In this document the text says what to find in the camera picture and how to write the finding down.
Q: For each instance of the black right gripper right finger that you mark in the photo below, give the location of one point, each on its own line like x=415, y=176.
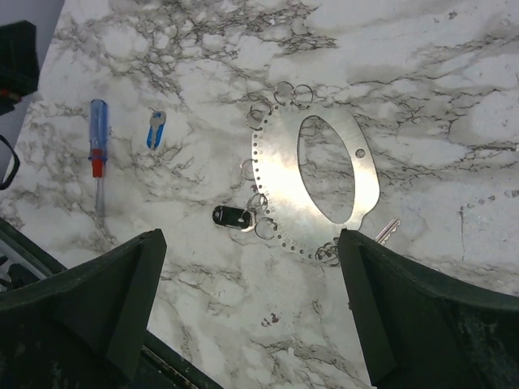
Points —
x=420, y=328

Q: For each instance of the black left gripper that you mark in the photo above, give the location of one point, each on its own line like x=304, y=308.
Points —
x=19, y=67

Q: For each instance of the black key tag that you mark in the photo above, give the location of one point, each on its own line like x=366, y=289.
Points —
x=233, y=218

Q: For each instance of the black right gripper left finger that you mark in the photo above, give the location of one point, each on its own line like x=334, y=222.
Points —
x=84, y=327

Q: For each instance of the silver key under plate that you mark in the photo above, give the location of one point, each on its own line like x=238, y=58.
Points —
x=387, y=231

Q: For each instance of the blue handled screwdriver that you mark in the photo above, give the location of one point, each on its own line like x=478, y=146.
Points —
x=98, y=137

